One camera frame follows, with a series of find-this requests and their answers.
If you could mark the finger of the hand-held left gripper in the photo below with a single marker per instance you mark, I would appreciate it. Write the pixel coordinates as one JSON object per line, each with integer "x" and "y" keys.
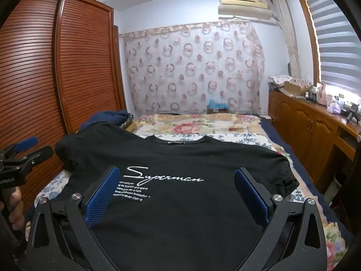
{"x": 26, "y": 142}
{"x": 39, "y": 153}

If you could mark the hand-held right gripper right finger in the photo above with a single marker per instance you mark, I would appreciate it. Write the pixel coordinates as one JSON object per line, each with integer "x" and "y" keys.
{"x": 251, "y": 197}

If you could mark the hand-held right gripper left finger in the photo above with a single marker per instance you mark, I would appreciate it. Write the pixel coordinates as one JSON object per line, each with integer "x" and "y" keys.
{"x": 103, "y": 194}

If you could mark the black printed t-shirt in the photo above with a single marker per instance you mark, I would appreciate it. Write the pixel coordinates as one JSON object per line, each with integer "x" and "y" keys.
{"x": 174, "y": 217}

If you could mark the person's left hand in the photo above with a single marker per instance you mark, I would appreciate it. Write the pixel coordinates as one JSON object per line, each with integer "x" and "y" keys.
{"x": 17, "y": 211}

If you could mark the navy bed sheet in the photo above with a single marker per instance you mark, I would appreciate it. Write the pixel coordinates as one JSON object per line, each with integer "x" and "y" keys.
{"x": 304, "y": 175}

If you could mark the navy blue clothing pile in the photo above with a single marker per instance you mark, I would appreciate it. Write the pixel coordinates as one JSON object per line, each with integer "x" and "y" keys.
{"x": 107, "y": 117}

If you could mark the white trash bin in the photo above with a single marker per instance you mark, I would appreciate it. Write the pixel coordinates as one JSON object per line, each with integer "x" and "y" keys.
{"x": 339, "y": 186}

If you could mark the floral bed blanket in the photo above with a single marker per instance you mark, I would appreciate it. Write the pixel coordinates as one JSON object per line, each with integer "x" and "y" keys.
{"x": 197, "y": 124}

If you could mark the wooden sideboard cabinet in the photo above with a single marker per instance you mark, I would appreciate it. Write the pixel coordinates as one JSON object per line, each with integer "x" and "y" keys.
{"x": 304, "y": 124}

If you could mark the wooden louvered wardrobe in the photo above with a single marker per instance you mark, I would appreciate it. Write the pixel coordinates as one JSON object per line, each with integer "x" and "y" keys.
{"x": 84, "y": 62}

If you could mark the blue cloth on box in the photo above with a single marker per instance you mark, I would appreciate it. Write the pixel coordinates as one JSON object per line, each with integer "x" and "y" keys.
{"x": 217, "y": 104}

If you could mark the dark glass bottle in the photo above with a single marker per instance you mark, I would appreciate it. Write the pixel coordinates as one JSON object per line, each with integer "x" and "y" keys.
{"x": 313, "y": 94}

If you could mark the folded floral cloth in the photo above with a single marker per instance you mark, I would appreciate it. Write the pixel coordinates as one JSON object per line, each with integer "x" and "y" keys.
{"x": 279, "y": 79}

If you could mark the purple tissue pack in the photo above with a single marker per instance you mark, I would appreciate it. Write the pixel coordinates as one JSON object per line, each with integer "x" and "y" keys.
{"x": 335, "y": 108}

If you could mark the pink kettle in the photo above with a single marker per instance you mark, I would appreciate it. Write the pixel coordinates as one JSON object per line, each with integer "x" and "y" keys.
{"x": 324, "y": 94}

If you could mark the black tripod gadget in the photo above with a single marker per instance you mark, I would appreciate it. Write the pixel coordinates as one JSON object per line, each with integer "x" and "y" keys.
{"x": 352, "y": 113}

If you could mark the floral patterned curtain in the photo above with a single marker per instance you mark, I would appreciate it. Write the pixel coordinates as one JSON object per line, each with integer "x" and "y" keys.
{"x": 191, "y": 70}

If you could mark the cream side curtain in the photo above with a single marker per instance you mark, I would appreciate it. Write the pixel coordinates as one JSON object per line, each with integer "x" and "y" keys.
{"x": 290, "y": 39}

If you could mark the striped window blind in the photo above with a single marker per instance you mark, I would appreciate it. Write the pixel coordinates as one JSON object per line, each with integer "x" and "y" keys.
{"x": 335, "y": 42}

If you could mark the cream wall air conditioner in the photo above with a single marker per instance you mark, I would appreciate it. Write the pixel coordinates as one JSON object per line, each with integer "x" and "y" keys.
{"x": 245, "y": 2}

